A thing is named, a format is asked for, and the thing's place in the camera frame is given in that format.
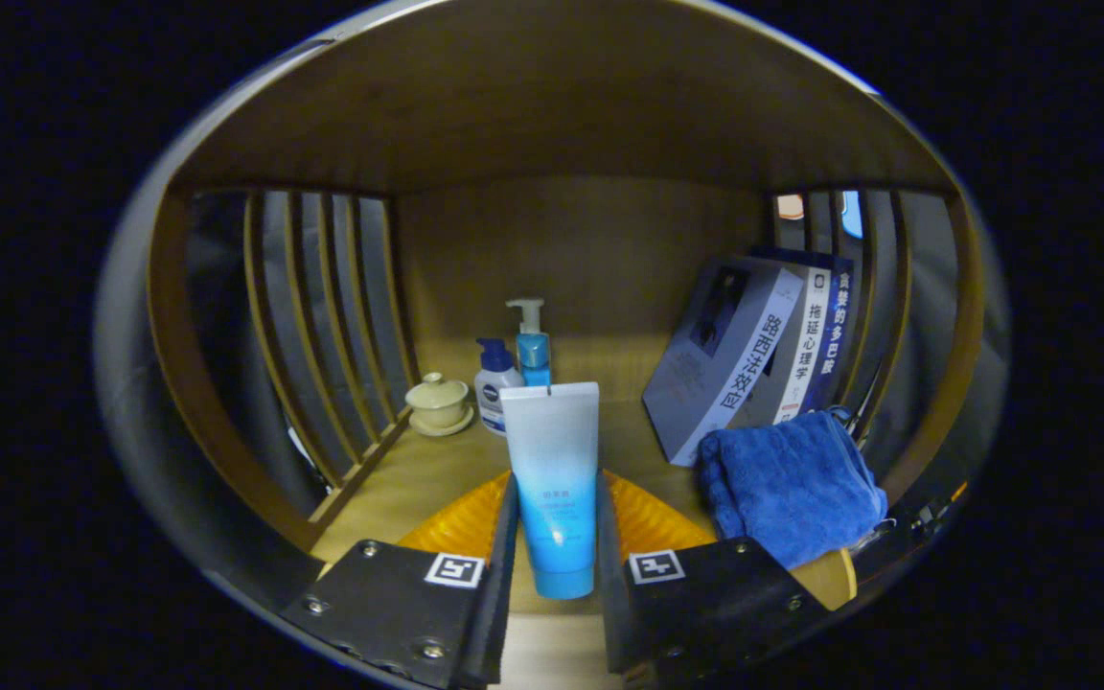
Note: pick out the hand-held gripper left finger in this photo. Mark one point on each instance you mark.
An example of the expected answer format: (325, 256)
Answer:
(499, 575)

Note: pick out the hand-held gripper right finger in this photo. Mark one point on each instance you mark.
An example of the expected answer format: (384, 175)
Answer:
(614, 575)

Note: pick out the white and blue tube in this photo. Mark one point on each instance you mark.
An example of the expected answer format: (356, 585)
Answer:
(552, 479)

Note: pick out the wooden countertop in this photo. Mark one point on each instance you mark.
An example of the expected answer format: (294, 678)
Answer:
(437, 479)

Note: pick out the wooden cabinet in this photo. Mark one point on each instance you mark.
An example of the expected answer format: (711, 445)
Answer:
(552, 96)

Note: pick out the cream lidded teacup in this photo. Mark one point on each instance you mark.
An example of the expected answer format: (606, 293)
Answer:
(437, 401)

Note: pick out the white pump bottle blue cap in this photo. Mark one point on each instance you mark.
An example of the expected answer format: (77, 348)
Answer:
(493, 388)

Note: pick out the blue towel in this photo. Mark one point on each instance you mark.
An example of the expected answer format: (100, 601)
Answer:
(792, 489)

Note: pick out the grey book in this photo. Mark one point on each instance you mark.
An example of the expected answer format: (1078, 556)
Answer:
(720, 374)

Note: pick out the clear blue pump bottle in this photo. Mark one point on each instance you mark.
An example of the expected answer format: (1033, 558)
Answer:
(533, 350)

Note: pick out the white spine book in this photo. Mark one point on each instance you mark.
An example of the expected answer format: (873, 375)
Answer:
(806, 355)

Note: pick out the black device with orange tip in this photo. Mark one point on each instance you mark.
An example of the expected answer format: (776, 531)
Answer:
(926, 517)

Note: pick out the dark blue book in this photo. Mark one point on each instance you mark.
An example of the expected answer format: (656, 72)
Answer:
(839, 326)

